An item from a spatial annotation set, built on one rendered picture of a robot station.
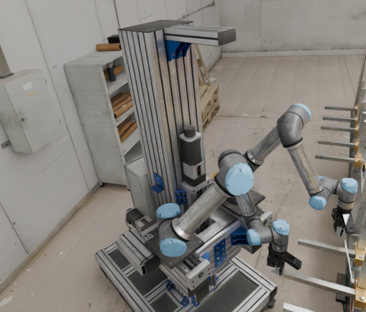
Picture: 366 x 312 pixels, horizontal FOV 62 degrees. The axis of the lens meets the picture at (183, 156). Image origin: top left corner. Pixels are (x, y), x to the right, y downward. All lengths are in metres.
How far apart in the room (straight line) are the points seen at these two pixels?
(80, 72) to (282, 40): 6.63
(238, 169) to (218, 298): 1.40
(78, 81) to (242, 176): 2.53
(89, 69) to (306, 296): 2.79
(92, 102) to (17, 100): 0.92
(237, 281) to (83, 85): 2.37
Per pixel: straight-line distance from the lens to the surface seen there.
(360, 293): 1.74
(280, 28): 9.02
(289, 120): 1.49
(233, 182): 1.18
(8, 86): 2.70
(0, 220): 3.08
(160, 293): 2.48
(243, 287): 2.46
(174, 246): 1.35
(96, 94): 3.34
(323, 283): 1.73
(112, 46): 3.69
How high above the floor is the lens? 2.21
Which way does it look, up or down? 31 degrees down
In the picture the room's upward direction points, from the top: 7 degrees counter-clockwise
